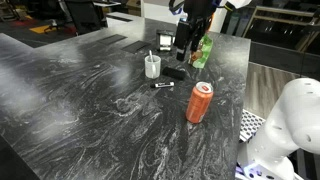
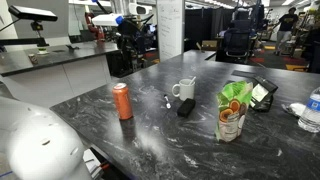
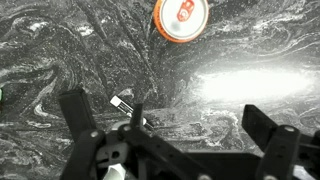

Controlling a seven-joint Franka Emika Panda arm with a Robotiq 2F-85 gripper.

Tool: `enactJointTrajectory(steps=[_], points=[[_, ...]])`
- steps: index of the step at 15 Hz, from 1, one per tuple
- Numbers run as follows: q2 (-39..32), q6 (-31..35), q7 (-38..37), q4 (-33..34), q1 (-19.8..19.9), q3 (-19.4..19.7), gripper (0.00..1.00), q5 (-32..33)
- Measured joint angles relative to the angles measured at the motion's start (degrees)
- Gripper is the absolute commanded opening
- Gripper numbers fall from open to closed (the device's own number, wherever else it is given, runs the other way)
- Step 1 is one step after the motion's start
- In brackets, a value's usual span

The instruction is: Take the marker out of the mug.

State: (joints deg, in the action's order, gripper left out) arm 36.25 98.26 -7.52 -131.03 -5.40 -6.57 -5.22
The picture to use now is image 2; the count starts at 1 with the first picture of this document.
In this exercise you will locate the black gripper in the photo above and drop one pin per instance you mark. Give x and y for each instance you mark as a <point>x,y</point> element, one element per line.
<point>130,29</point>

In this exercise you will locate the black and white marker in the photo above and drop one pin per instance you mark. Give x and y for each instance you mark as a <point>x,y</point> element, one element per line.
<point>167,101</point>

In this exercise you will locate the white ceramic mug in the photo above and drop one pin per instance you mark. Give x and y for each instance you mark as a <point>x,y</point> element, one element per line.
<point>186,90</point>

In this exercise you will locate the red background robot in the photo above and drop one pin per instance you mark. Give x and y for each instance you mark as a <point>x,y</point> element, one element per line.
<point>94,28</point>

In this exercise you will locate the white whiteboard panel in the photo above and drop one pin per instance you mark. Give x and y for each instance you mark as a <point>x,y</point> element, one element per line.
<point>170,28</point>

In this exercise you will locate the orange soda can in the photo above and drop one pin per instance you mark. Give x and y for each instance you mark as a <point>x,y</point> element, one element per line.
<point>122,101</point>

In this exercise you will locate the white counter cabinet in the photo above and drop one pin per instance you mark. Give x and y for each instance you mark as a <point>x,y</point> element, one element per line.
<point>60,71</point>

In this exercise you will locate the black whiteboard eraser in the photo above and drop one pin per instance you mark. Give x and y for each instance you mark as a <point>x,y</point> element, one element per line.
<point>186,107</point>

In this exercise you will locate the small green and white dish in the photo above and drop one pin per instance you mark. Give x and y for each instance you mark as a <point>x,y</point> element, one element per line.
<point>42,51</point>

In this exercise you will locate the black office chair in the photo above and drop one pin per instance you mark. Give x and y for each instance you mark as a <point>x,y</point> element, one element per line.
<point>237,41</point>

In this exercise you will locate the green snack bag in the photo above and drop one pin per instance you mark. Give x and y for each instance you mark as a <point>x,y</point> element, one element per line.
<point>232,111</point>

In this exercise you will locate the person in dark shirt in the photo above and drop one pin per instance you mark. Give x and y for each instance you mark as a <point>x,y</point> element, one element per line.
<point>286,28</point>

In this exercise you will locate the clear plastic water bottle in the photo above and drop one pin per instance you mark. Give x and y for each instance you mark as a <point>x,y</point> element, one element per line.
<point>310,111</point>

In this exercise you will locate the black camera on stand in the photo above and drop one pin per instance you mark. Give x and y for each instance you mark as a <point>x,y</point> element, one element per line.
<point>32,14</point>

